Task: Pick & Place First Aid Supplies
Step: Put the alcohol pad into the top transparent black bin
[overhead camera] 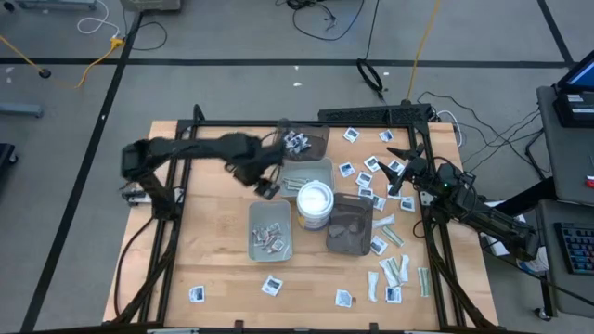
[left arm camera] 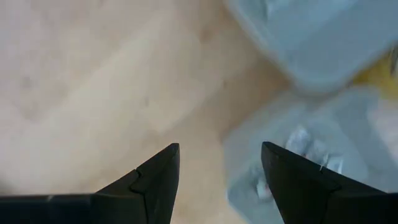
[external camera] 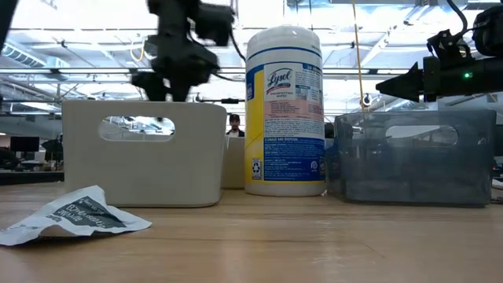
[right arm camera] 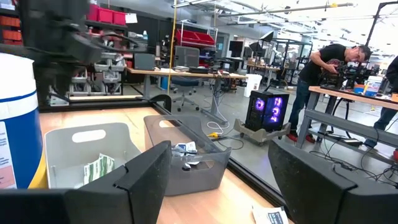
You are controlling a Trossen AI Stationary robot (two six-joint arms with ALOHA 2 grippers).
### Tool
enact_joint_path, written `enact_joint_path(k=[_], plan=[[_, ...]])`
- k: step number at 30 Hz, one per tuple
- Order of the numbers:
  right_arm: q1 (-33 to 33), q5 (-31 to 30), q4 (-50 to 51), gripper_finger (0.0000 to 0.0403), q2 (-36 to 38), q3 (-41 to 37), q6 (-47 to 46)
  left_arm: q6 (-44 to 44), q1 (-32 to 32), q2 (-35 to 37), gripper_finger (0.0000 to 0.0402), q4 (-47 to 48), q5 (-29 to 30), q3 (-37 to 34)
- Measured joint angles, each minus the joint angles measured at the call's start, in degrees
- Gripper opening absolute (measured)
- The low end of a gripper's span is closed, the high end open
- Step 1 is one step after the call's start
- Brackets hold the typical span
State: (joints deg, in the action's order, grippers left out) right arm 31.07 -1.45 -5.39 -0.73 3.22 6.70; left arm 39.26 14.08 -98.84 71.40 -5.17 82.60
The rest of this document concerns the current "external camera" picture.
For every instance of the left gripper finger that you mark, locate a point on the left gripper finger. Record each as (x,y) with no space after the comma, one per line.
(151,86)
(178,90)

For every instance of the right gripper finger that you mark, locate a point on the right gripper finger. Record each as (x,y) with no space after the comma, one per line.
(404,86)

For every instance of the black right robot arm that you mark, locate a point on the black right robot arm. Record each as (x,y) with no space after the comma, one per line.
(491,31)

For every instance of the round black hanging device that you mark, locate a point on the round black hanging device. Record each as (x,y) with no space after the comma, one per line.
(366,101)

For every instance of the horizontal metal beam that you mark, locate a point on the horizontal metal beam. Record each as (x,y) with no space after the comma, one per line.
(98,70)

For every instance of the person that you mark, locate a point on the person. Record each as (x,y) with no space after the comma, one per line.
(235,126)

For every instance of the light grey plastic bin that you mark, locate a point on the light grey plastic bin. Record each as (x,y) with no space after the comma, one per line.
(141,173)
(233,165)

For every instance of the dark translucent plastic bin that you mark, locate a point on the dark translucent plastic bin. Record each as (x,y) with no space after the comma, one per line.
(416,173)

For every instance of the Lysol disinfecting wipes canister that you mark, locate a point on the Lysol disinfecting wipes canister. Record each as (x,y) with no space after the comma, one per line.
(285,118)

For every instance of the black monitor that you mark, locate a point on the black monitor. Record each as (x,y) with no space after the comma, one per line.
(24,144)

